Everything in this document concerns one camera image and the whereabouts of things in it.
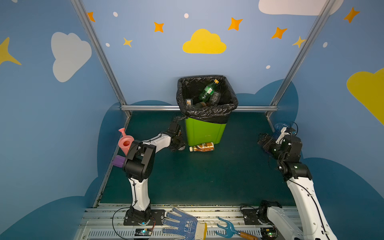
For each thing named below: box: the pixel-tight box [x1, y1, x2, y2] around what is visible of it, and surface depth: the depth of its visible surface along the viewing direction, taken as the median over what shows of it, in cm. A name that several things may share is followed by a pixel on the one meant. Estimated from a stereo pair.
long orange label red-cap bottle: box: [195, 101, 207, 108], surface depth 97 cm
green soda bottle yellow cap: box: [199, 78, 220, 103], surface depth 93 cm
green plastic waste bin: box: [185, 117, 227, 146], surface depth 91 cm
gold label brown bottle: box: [189, 142, 215, 152], surface depth 98 cm
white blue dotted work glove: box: [161, 206, 208, 240], surface depth 73 cm
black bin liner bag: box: [173, 75, 239, 125], surface depth 81 cm
